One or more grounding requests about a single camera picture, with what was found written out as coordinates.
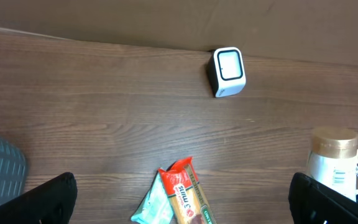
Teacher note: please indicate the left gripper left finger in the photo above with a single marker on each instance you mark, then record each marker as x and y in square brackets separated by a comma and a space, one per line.
[52, 202]

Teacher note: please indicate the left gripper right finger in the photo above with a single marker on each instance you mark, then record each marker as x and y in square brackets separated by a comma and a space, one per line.
[311, 202]

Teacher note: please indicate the white tube gold cap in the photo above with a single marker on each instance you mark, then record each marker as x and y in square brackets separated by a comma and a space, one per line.
[332, 159]

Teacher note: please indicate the teal snack packet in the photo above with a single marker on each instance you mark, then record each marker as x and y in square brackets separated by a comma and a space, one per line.
[155, 208]

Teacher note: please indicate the orange spaghetti pack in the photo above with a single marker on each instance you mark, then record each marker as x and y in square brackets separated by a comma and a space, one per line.
[185, 193]

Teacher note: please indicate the white barcode scanner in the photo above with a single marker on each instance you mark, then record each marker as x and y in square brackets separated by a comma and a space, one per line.
[226, 72]

